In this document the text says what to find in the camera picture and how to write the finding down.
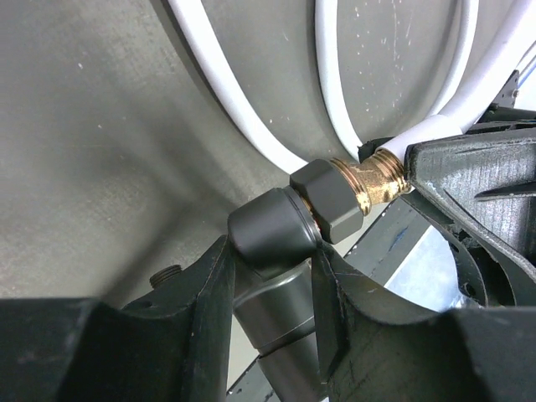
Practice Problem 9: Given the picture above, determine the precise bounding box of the white flexible hose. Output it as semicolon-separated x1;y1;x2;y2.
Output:
167;0;536;177

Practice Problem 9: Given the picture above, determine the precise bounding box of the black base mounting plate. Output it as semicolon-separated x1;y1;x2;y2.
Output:
228;188;430;401

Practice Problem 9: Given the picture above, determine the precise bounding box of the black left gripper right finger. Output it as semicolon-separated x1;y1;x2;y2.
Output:
312;244;535;401

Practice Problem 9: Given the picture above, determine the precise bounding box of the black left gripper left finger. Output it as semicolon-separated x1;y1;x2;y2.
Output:
1;236;233;401

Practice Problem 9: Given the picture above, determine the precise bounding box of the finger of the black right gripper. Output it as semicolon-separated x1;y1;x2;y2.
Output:
358;70;535;162
405;125;535;307

